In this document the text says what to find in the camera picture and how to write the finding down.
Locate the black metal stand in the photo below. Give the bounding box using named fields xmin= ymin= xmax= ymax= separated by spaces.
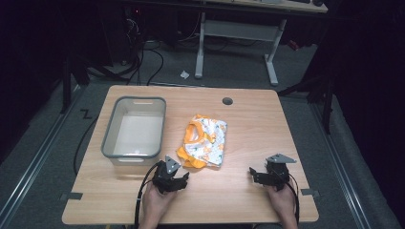
xmin=320 ymin=77 xmax=336 ymax=135
xmin=59 ymin=55 xmax=74 ymax=115

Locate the white-framed desk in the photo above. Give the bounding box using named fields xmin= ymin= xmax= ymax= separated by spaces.
xmin=194 ymin=0 xmax=329 ymax=87

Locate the metal floor rail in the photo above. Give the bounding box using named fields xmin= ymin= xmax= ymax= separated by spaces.
xmin=309 ymin=103 xmax=373 ymax=229
xmin=0 ymin=85 xmax=84 ymax=225

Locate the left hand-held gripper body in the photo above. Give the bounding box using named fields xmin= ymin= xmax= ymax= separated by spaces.
xmin=152 ymin=155 xmax=184 ymax=195

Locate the person's right hand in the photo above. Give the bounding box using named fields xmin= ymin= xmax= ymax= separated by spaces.
xmin=265 ymin=180 xmax=297 ymax=222

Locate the grey table bracket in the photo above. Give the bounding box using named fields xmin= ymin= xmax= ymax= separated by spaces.
xmin=59 ymin=192 xmax=84 ymax=201
xmin=300 ymin=188 xmax=321 ymax=198

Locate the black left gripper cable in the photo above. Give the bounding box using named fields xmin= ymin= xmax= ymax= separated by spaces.
xmin=134 ymin=161 xmax=161 ymax=229

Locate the thin black floor cable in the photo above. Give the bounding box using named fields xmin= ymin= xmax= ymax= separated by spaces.
xmin=73 ymin=116 xmax=100 ymax=177

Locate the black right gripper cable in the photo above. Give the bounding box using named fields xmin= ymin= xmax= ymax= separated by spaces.
xmin=286 ymin=173 xmax=301 ymax=225

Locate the orange and white printed shirt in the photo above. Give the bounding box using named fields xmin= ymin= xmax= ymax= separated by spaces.
xmin=176 ymin=114 xmax=229 ymax=170

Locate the white bin with grey rim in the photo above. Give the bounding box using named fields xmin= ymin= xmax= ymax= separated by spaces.
xmin=100 ymin=95 xmax=167 ymax=167

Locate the bundle of black floor cables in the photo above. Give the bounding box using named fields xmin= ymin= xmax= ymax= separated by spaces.
xmin=122 ymin=9 xmax=165 ymax=87

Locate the person's left hand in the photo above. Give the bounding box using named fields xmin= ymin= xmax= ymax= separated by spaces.
xmin=140 ymin=182 xmax=178 ymax=222

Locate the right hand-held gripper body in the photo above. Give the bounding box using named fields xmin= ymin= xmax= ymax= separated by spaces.
xmin=265 ymin=154 xmax=297 ymax=192

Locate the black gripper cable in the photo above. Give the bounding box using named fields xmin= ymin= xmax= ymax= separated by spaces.
xmin=134 ymin=161 xmax=161 ymax=229
xmin=286 ymin=173 xmax=301 ymax=225

